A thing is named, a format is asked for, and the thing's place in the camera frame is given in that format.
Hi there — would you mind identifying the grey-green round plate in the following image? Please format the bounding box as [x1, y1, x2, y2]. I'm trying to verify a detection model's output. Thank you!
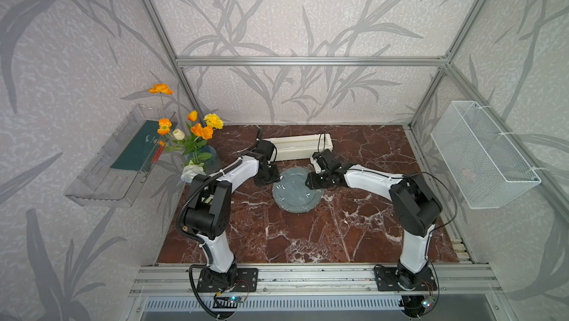
[272, 166, 325, 214]

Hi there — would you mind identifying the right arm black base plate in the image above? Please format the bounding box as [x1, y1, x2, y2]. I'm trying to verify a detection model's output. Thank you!
[373, 265, 439, 292]

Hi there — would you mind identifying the left green circuit board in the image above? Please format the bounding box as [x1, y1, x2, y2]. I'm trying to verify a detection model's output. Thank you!
[214, 295, 247, 307]

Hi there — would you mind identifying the white wire mesh basket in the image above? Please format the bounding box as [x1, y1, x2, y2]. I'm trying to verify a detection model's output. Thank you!
[431, 101, 542, 210]

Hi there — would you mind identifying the dark green notebook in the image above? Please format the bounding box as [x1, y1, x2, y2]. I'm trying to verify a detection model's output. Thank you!
[111, 120, 166, 173]

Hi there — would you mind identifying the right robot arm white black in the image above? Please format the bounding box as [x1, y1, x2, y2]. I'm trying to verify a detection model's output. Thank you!
[305, 149, 442, 291]

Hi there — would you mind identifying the right small circuit board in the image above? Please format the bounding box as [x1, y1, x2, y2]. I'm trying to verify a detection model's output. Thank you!
[421, 296, 437, 309]

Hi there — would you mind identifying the red pen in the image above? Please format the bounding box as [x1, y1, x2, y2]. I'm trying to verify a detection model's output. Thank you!
[152, 141, 165, 163]

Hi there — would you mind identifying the clear acrylic wall shelf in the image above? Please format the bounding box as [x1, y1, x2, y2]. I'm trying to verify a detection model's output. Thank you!
[64, 104, 178, 208]

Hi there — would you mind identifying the white plastic wrap dispenser box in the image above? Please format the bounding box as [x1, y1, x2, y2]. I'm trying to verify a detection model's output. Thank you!
[268, 134, 333, 161]

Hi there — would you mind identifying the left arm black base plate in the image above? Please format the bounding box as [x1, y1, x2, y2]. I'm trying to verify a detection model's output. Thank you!
[196, 268, 259, 293]

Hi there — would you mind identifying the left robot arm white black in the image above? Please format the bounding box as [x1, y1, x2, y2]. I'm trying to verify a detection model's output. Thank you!
[175, 138, 280, 279]

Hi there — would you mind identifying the flower bouquet in glass vase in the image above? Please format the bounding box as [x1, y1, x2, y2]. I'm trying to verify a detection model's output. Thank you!
[158, 110, 224, 183]

